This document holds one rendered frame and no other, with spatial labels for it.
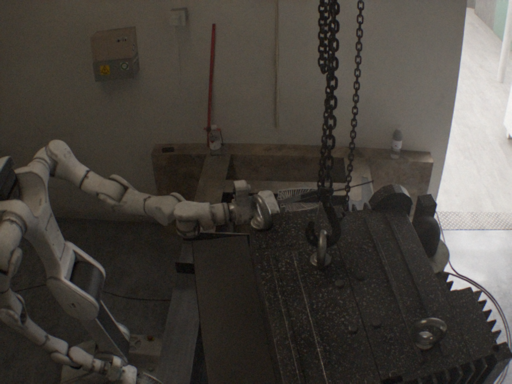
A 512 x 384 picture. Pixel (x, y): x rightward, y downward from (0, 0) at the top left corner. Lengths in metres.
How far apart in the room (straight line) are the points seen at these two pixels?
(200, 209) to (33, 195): 0.61
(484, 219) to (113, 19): 2.95
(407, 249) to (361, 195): 1.64
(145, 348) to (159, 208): 1.14
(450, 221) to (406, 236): 2.60
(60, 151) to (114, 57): 1.20
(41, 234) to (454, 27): 2.29
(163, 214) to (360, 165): 1.68
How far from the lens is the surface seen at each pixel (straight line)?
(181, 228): 1.37
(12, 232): 1.42
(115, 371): 1.78
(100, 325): 1.89
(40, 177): 1.59
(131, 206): 1.52
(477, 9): 9.44
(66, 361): 1.79
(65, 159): 1.68
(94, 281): 1.77
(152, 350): 2.38
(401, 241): 1.03
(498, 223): 3.80
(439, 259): 1.13
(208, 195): 2.64
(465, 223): 3.67
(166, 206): 1.38
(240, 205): 1.34
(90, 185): 1.65
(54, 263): 1.67
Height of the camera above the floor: 2.32
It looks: 40 degrees down
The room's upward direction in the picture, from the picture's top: 1 degrees counter-clockwise
